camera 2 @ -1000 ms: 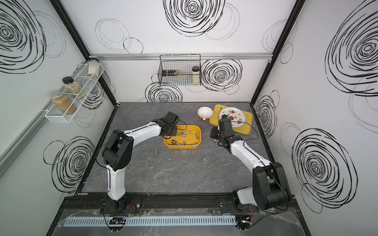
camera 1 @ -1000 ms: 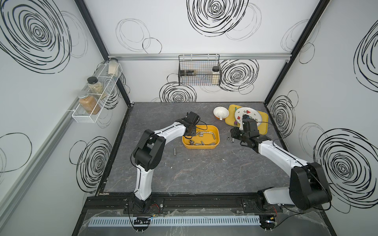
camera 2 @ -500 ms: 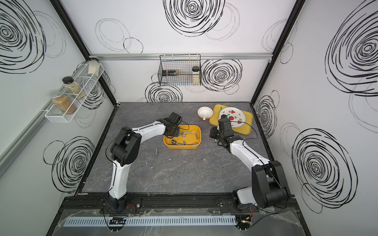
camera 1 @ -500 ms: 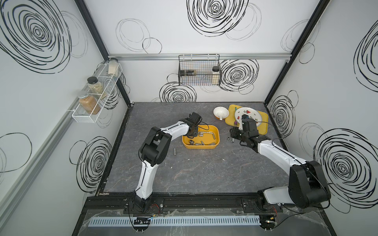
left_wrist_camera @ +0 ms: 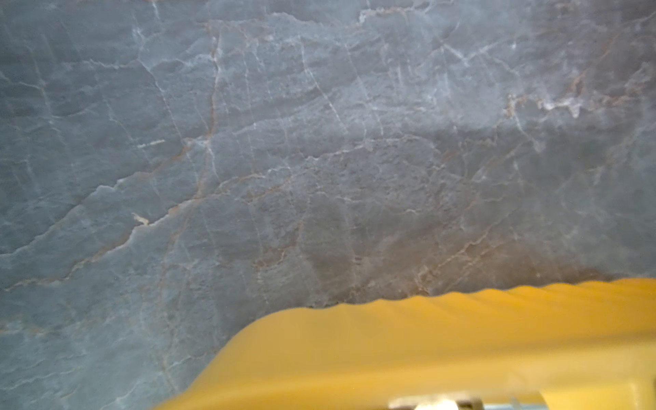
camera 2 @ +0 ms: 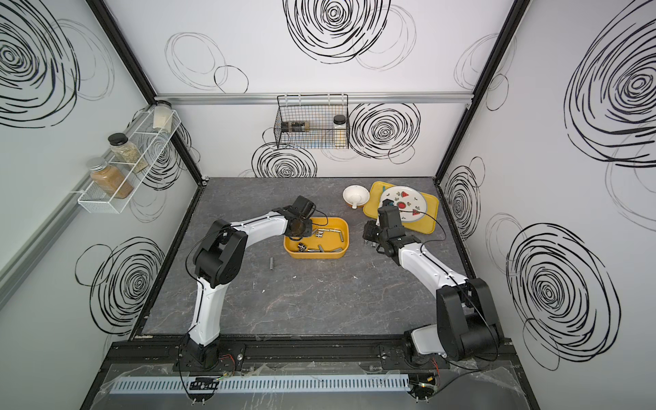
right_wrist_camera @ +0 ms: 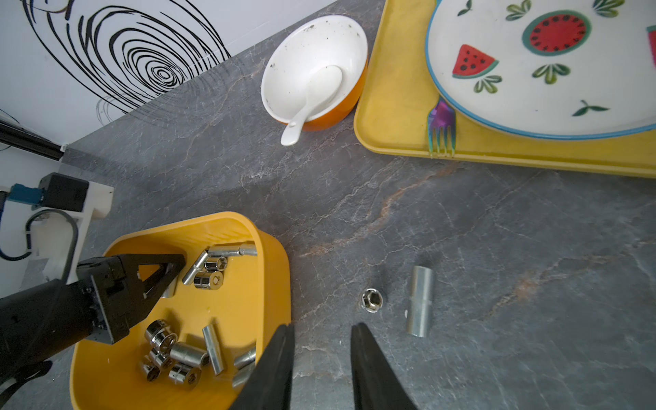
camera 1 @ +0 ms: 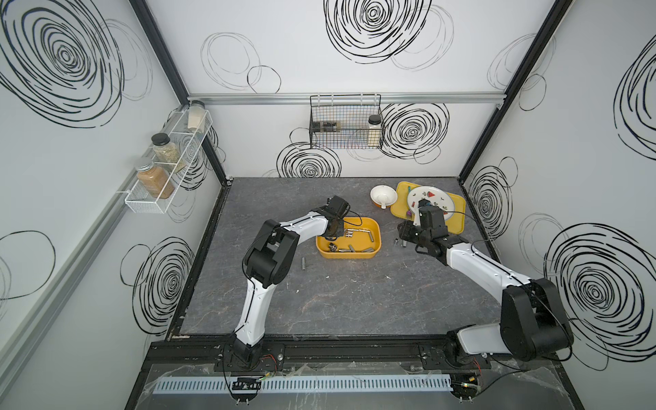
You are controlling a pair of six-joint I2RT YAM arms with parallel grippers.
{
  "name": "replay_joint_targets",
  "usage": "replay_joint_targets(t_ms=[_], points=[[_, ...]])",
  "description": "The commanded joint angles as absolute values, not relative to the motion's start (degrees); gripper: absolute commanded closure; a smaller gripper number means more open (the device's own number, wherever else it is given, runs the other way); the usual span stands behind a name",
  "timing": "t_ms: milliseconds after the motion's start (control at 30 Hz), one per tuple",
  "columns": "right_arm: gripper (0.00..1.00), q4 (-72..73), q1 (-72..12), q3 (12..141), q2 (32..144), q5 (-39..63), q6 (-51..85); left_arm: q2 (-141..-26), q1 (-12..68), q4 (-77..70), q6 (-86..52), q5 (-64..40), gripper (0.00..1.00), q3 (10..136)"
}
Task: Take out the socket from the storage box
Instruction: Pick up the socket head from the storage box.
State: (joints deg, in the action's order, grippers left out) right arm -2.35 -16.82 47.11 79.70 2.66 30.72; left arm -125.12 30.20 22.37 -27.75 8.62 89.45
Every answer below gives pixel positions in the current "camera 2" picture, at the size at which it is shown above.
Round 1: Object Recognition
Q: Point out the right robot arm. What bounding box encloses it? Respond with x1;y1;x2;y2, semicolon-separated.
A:
363;200;504;361

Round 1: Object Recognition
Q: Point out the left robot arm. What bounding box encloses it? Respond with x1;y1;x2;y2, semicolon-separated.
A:
181;196;316;370

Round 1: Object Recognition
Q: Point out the yellow storage box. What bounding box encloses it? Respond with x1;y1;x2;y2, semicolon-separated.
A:
284;217;350;260

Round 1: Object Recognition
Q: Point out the long silver socket top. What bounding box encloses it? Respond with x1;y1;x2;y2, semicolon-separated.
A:
318;229;343;235

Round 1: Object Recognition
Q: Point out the watermelon pattern plate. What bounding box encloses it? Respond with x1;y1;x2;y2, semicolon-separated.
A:
379;186;428;223

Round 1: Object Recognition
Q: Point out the yellow serving tray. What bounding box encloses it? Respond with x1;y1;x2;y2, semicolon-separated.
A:
363;181;439;235

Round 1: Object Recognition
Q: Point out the orange white bowl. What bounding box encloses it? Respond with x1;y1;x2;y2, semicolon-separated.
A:
343;184;370;209

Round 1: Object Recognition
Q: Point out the dark item in basket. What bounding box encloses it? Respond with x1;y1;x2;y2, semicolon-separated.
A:
279;121;311;133

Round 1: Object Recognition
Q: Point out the white jar on shelf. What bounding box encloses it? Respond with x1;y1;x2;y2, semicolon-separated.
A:
152;100;174;133

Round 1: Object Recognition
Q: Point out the green herb jar black lid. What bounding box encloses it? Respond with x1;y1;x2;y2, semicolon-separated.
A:
108;133;149;174

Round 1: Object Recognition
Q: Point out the brown spice jar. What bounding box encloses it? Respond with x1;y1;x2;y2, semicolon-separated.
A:
86;157;133;199

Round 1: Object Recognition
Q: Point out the black wire basket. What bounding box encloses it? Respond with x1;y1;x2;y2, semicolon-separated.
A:
273;102;350;150

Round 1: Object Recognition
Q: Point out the jar in wire basket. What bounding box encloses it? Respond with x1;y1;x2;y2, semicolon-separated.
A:
332;114;348;149

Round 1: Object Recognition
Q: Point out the aluminium wall rail back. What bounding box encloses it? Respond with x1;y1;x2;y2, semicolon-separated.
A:
155;92;473;105

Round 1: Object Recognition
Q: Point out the aluminium wall rail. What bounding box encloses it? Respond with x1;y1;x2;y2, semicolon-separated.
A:
155;92;473;105
1;175;92;309

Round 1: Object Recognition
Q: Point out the white wire wall shelf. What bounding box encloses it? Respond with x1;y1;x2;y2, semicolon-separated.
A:
78;107;185;222

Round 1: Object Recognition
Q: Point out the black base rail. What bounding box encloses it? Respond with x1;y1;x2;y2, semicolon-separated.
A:
101;334;519;372

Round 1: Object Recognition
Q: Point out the white slotted cable duct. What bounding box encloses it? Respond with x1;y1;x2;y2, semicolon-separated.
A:
109;374;410;395

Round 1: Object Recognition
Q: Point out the left corner frame post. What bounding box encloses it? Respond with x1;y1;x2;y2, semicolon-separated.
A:
85;0;207;186

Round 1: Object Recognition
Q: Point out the black corner frame post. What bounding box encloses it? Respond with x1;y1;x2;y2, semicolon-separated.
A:
435;0;531;185

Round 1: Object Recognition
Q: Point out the aluminium wall rail left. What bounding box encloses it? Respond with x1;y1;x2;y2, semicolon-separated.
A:
1;175;92;309

